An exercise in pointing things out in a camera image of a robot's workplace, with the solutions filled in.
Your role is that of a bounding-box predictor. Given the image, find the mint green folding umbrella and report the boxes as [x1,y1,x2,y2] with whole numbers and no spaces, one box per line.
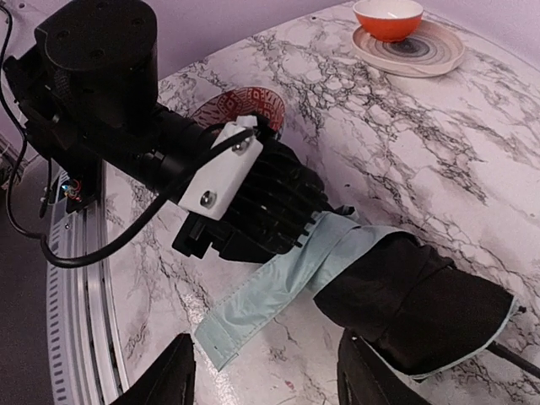
[195,212,518,380]

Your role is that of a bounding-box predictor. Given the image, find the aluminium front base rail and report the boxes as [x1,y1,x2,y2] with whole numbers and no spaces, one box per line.
[46,165,129,404]

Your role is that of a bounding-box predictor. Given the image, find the orange white bowl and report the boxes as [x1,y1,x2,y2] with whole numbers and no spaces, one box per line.
[353,0,424,42]

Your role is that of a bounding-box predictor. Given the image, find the red patterned bowl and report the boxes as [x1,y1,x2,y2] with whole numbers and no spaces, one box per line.
[191,87,285,138]

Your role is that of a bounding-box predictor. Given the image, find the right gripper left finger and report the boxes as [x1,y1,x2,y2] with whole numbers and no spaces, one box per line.
[113,333,196,405]

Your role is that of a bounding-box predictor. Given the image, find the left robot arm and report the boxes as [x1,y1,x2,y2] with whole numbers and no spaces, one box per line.
[1,1,290,269]

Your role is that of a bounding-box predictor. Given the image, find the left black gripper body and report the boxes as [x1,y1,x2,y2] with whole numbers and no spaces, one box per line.
[171,210,279,267]

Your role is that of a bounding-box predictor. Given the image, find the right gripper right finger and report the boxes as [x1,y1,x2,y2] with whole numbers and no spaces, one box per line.
[337,329,429,405]

